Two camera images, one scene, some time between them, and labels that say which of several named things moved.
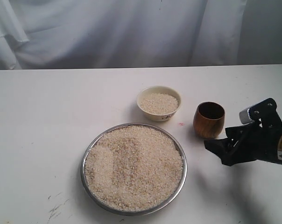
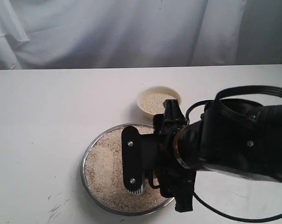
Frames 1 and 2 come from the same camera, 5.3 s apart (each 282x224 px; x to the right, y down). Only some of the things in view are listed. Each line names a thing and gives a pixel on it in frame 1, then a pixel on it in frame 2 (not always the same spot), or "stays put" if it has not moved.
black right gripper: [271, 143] -> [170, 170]
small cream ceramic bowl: [159, 103] stays put
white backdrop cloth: [31, 34] stays put
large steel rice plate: [133, 169] stays put
